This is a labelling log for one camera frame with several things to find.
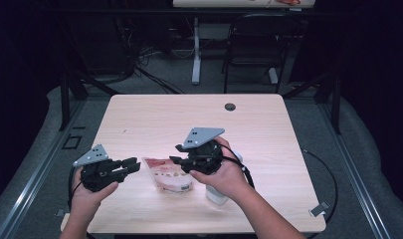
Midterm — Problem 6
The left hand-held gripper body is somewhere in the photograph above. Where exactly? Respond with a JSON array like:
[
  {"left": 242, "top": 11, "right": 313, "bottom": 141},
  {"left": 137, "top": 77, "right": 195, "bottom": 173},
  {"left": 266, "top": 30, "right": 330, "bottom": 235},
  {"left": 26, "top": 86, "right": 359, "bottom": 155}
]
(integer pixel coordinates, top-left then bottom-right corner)
[{"left": 73, "top": 143, "right": 128, "bottom": 193}]

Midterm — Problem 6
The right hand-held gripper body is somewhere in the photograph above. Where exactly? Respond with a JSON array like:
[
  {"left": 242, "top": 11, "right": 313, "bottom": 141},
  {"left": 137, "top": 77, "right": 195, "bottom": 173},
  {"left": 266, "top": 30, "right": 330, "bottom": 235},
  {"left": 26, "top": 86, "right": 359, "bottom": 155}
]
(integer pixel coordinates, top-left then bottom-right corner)
[{"left": 181, "top": 127, "right": 226, "bottom": 176}]

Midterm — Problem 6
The red and white refill pouch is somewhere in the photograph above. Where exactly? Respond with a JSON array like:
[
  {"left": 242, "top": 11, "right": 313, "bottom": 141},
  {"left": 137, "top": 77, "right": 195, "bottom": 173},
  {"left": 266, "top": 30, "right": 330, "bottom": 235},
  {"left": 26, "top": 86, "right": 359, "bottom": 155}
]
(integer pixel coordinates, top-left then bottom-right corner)
[{"left": 142, "top": 156, "right": 194, "bottom": 194}]

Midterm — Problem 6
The clear jar with gray lid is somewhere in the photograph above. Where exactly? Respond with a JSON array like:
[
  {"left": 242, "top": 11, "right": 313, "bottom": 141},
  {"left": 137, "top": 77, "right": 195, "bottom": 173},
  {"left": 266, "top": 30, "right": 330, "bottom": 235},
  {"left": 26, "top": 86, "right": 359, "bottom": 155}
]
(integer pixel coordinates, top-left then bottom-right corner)
[{"left": 205, "top": 150, "right": 245, "bottom": 206}]

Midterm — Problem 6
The person's left hand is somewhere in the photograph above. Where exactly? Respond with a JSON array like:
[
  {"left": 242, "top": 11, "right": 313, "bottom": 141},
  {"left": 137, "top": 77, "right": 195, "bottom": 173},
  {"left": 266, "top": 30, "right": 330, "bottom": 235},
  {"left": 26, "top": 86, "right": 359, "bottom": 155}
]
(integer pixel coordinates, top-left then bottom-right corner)
[{"left": 71, "top": 167, "right": 119, "bottom": 217}]

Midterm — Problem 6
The person's right hand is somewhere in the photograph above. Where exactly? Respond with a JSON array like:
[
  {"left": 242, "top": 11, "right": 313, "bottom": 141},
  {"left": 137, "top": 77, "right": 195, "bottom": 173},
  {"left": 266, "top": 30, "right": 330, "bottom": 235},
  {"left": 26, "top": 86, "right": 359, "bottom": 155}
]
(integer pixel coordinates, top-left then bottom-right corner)
[{"left": 189, "top": 136, "right": 253, "bottom": 202}]

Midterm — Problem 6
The black square floor socket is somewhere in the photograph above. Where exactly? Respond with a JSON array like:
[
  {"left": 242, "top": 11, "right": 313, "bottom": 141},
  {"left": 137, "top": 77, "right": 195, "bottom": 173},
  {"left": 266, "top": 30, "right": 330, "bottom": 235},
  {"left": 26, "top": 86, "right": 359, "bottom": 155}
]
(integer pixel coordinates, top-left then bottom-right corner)
[{"left": 62, "top": 133, "right": 84, "bottom": 150}]

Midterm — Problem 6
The black metal stand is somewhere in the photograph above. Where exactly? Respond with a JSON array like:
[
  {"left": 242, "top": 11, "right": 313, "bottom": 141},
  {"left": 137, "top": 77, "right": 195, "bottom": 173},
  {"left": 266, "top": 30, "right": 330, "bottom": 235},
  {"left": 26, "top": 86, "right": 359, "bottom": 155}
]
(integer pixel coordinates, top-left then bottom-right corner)
[
  {"left": 59, "top": 69, "right": 120, "bottom": 132},
  {"left": 282, "top": 66, "right": 342, "bottom": 135}
]

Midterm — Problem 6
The white desk leg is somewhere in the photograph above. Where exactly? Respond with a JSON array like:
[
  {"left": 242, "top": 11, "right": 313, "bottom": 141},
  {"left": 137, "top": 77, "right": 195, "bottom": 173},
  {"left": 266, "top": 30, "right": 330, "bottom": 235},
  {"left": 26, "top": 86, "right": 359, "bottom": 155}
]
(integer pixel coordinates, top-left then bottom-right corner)
[
  {"left": 191, "top": 17, "right": 203, "bottom": 86},
  {"left": 268, "top": 67, "right": 280, "bottom": 86}
]

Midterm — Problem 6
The black folding chair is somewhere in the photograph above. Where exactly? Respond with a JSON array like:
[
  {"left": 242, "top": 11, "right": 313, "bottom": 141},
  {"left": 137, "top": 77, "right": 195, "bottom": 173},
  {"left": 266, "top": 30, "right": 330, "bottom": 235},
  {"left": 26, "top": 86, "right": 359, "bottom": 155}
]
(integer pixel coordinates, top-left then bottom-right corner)
[{"left": 222, "top": 13, "right": 304, "bottom": 95}]

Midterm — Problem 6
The light wooden desk top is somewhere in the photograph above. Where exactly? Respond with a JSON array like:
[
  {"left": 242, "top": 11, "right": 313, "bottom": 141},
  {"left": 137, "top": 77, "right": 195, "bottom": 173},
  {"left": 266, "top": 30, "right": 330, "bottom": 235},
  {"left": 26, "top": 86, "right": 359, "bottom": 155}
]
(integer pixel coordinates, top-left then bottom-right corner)
[{"left": 172, "top": 0, "right": 317, "bottom": 9}]

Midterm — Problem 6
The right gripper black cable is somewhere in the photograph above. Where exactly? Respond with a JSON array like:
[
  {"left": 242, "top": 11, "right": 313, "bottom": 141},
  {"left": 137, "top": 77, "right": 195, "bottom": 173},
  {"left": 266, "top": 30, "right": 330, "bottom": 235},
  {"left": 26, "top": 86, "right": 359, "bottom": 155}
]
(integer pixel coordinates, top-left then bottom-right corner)
[{"left": 218, "top": 142, "right": 339, "bottom": 239}]

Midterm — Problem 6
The aluminium floor rail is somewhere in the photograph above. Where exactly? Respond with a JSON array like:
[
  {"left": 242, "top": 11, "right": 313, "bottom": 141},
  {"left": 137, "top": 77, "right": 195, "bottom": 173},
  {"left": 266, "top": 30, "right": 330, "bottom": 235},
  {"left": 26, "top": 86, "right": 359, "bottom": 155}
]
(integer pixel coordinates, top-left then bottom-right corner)
[
  {"left": 0, "top": 99, "right": 88, "bottom": 239},
  {"left": 316, "top": 99, "right": 392, "bottom": 239}
]

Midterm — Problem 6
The bundle of floor cables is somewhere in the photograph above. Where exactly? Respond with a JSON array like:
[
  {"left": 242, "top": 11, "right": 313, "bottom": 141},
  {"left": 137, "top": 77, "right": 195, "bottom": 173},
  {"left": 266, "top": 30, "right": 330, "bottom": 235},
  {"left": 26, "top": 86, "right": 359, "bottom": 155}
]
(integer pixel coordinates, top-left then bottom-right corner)
[{"left": 115, "top": 19, "right": 187, "bottom": 96}]

